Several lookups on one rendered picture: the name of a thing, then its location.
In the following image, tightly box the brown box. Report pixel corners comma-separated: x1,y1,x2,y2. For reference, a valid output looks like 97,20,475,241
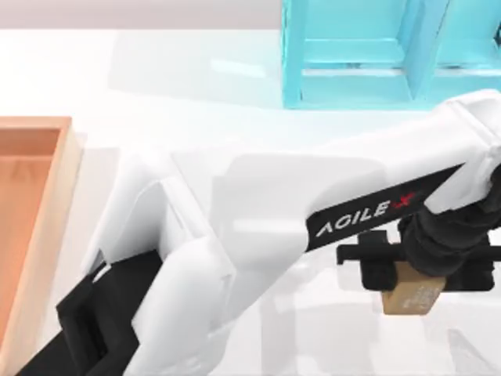
381,261,448,316

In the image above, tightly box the light blue rack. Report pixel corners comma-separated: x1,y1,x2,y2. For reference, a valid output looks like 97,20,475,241
279,0,501,111

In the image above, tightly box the shallow salmon-coloured box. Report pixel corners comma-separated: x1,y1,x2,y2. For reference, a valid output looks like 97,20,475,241
0,116,85,356

